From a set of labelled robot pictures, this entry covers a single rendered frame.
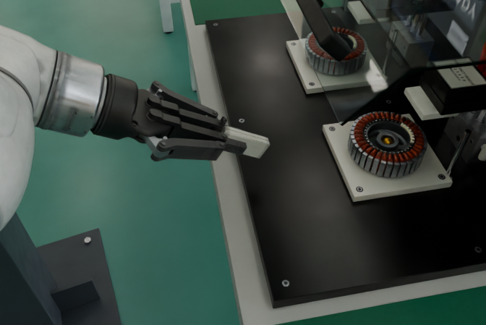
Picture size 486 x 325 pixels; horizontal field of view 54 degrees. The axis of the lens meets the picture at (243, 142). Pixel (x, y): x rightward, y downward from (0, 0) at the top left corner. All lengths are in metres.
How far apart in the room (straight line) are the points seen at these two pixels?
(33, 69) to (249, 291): 0.37
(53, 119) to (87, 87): 0.05
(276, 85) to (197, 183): 0.90
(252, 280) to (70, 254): 1.03
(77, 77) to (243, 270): 0.32
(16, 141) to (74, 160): 1.47
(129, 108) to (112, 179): 1.22
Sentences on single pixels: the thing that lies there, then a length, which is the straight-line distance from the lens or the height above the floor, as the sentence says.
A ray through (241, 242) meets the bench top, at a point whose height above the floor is 0.75.
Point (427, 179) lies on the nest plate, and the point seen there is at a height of 0.78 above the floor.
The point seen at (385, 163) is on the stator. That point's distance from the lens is 0.72.
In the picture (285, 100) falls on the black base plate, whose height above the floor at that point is 0.77.
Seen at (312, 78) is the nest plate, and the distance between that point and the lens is 0.88.
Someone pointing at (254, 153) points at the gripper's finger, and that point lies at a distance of 0.67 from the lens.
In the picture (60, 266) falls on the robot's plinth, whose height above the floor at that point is 0.02.
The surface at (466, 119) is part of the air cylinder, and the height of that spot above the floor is 0.82.
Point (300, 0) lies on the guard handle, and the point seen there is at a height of 1.06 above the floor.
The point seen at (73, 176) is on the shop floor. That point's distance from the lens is 1.83.
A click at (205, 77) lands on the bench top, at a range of 0.93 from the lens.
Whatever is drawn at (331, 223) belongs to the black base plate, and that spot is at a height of 0.77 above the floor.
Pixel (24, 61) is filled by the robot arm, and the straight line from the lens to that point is 0.53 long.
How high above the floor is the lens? 1.32
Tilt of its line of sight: 46 degrees down
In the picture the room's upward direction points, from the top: straight up
